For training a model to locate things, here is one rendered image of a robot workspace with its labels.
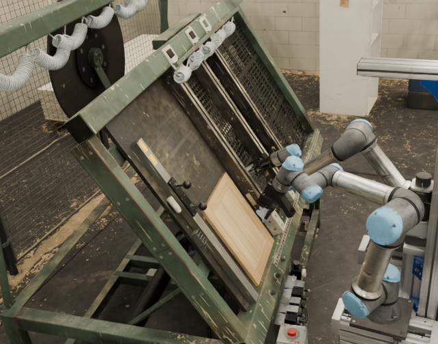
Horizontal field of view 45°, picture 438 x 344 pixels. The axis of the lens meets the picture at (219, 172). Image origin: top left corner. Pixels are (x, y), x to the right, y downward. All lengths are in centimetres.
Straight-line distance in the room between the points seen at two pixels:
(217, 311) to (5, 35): 148
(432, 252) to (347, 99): 440
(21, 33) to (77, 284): 236
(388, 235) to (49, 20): 181
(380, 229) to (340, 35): 465
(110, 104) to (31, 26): 61
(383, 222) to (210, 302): 88
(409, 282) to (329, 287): 160
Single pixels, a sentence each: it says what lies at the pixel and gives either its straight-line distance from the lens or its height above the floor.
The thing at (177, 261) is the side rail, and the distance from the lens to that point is 224.
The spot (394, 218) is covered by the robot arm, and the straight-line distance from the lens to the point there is 183.
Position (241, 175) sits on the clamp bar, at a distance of 286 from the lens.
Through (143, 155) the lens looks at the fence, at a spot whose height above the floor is 166.
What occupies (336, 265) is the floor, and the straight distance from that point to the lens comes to 422.
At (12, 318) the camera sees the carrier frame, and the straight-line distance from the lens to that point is 306.
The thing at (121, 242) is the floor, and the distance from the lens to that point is 470.
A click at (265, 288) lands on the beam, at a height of 89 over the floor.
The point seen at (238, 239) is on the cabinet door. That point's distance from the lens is 269.
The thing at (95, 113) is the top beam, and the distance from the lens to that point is 211.
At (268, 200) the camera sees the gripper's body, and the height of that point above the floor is 149.
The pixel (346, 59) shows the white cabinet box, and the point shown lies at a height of 69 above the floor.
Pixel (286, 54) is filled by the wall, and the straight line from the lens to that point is 815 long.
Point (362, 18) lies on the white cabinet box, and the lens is 623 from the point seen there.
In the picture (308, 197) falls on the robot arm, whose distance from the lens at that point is 208.
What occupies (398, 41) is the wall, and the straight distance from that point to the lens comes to 771.
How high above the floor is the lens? 269
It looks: 29 degrees down
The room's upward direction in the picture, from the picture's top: 6 degrees counter-clockwise
